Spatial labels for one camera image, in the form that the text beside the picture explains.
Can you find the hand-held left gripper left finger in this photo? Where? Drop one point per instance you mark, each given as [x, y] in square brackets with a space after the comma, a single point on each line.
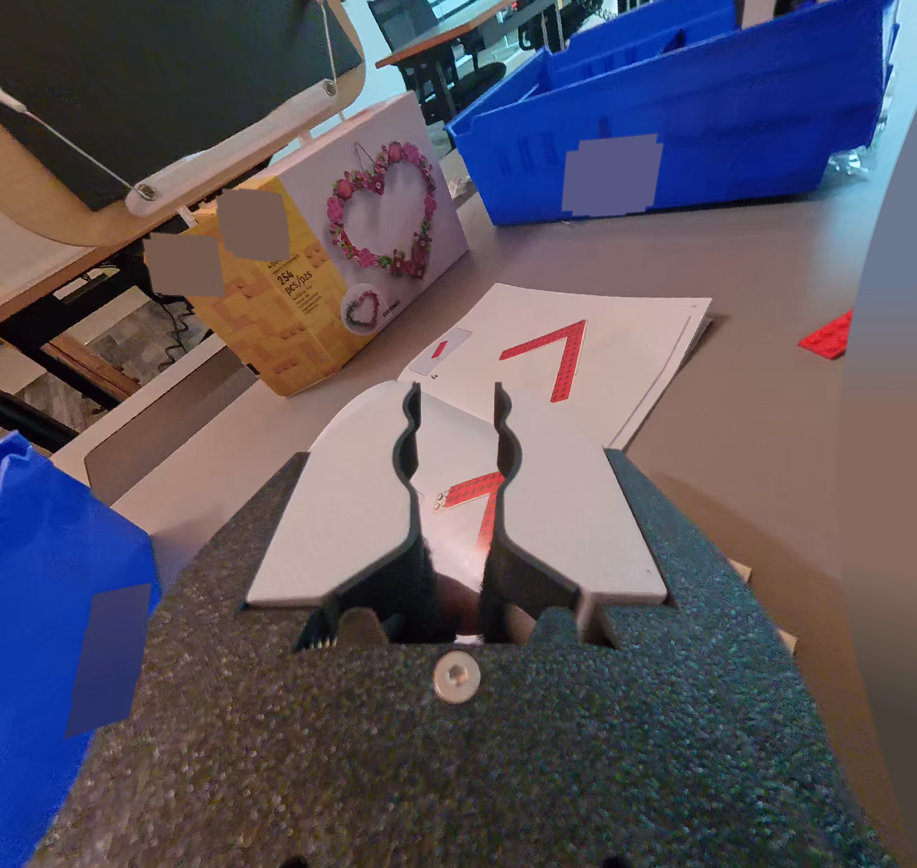
[344, 510]

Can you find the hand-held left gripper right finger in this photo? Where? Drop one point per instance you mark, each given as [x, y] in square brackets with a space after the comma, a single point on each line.
[580, 510]

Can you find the lego instruction booklet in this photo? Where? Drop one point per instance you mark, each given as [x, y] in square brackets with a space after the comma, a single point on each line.
[630, 352]

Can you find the long red lego plate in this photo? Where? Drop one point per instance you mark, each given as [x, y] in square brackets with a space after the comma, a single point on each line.
[824, 338]

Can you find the blue divided plastic bin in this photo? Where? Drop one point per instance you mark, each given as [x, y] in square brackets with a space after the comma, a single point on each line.
[752, 94]

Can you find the yellow white lego box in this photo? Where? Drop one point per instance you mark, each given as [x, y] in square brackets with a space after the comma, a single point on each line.
[401, 202]

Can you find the clear plastic bag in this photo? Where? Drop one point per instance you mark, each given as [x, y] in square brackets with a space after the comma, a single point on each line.
[856, 162]
[461, 186]

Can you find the wood top office table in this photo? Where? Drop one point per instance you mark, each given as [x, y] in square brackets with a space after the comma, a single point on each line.
[458, 34]

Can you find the black office chair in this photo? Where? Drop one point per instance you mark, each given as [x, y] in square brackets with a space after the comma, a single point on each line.
[408, 12]

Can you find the bent plywood black chair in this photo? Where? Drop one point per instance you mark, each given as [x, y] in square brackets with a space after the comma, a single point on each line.
[179, 23]

